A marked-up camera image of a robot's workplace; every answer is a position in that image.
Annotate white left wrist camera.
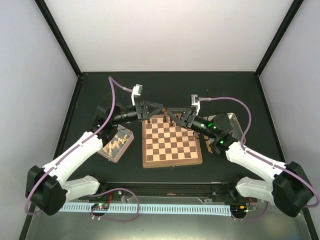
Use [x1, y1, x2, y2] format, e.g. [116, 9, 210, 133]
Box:
[131, 84, 143, 106]

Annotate left circuit board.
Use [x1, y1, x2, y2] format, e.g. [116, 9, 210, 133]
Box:
[91, 203, 110, 211]

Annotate black mounting rail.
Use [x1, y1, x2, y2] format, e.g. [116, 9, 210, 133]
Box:
[37, 182, 303, 201]

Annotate light wooden chess pieces pile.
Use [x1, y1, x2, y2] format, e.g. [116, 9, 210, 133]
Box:
[102, 134, 128, 159]

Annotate circuit board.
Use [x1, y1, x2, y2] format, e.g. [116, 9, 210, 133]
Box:
[230, 205, 257, 213]
[91, 203, 110, 211]

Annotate wooden chess board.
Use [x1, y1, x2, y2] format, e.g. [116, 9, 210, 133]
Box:
[142, 114, 203, 169]

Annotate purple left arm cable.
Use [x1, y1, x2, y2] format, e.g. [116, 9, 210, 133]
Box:
[24, 76, 136, 216]

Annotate black frame post right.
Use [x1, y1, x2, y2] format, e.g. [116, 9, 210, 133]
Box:
[254, 0, 304, 77]

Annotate light blue cable duct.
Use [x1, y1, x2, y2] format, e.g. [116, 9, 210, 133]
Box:
[59, 202, 232, 217]

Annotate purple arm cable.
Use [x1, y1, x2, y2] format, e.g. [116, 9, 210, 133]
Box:
[199, 96, 320, 222]
[24, 76, 136, 216]

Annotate black frame post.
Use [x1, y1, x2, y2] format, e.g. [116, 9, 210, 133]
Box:
[254, 0, 304, 77]
[34, 0, 82, 77]

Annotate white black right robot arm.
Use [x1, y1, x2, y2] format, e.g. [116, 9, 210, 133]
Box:
[164, 107, 315, 218]

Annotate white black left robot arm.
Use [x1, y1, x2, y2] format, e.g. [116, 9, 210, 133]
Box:
[24, 98, 164, 216]

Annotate right circuit board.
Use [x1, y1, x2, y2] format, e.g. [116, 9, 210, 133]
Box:
[230, 205, 257, 213]

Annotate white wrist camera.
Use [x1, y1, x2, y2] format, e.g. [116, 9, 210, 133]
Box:
[131, 84, 143, 106]
[190, 94, 201, 115]

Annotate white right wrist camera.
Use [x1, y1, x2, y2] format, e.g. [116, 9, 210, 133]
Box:
[190, 94, 201, 115]

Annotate black frame post left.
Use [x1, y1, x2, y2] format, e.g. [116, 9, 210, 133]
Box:
[34, 0, 82, 77]

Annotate gold metal tin tray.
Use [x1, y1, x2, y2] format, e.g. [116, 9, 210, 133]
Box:
[203, 112, 243, 154]

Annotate pink metal tin tray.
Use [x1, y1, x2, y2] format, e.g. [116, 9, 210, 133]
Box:
[97, 125, 134, 163]

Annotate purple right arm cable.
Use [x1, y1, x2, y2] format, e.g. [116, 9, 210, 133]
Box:
[199, 96, 320, 222]

